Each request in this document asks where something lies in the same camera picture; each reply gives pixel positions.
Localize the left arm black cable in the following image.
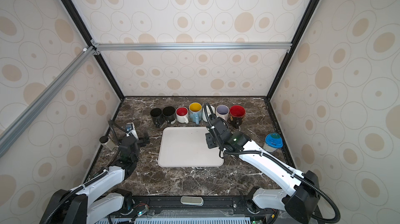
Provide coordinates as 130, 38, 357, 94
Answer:
42, 119, 129, 224

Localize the black left corner post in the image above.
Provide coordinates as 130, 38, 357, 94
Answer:
60, 0, 125, 101

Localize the beige plastic tray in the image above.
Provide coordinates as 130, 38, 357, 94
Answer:
158, 127, 224, 168

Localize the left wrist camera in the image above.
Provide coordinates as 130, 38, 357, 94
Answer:
125, 122, 139, 140

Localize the small glass jar dark lid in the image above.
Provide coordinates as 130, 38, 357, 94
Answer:
99, 135, 117, 151

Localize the black mug white rim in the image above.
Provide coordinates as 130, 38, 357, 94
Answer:
150, 108, 165, 128

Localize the pink iridescent mug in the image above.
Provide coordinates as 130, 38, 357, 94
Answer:
216, 105, 229, 122

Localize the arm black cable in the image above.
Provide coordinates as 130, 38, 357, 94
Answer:
202, 102, 341, 224
42, 119, 129, 224

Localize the horizontal aluminium rail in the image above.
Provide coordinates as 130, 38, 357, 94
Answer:
90, 42, 292, 52

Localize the blue butterfly mug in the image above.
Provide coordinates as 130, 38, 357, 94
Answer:
189, 103, 203, 125

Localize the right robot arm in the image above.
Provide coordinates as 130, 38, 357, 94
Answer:
206, 118, 320, 224

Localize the diagonal aluminium rail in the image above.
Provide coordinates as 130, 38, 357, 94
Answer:
1, 46, 95, 156

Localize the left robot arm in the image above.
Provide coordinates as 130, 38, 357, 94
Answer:
40, 132, 150, 224

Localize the grey oval base badge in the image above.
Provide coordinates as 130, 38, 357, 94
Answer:
180, 196, 204, 206

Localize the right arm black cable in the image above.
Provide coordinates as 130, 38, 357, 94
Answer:
202, 102, 341, 224

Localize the black and white mug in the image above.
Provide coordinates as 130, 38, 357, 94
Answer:
162, 106, 176, 125

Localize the plain white mug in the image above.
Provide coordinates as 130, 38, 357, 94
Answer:
176, 106, 189, 124

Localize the black skull mug red inside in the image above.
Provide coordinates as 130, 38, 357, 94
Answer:
228, 105, 246, 129

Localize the cup with blue lid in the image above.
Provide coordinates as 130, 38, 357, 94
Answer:
263, 133, 283, 153

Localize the white ribbed mug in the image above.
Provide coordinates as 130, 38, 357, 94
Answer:
202, 106, 215, 122

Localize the black corner frame post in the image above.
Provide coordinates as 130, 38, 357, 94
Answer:
265, 0, 320, 102

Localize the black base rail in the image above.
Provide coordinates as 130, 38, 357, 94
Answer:
102, 194, 326, 224

